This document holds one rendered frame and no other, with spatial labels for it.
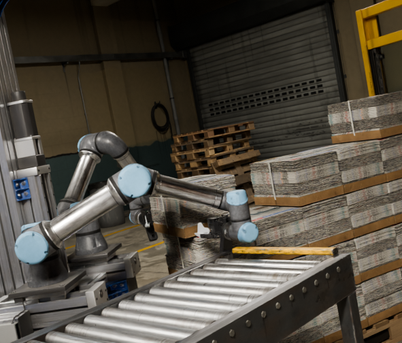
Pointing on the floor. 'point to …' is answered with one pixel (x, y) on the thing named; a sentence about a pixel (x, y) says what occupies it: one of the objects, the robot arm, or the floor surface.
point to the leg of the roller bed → (350, 319)
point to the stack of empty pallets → (195, 138)
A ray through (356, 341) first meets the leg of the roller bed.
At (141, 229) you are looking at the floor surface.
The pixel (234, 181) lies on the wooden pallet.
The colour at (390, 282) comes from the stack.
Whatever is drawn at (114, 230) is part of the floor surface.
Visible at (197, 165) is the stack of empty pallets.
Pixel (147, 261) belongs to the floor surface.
